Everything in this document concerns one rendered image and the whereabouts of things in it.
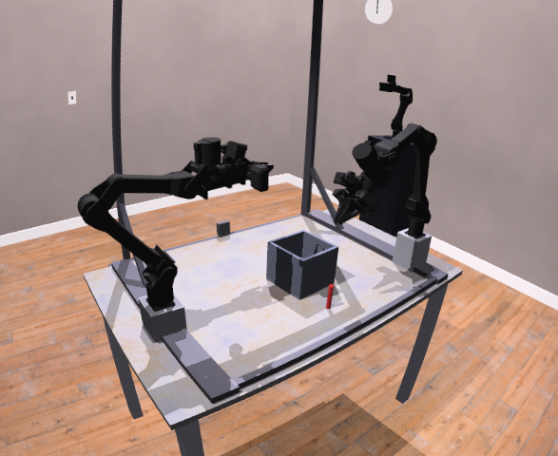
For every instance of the red peg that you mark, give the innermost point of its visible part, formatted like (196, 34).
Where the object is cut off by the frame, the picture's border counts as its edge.
(329, 298)

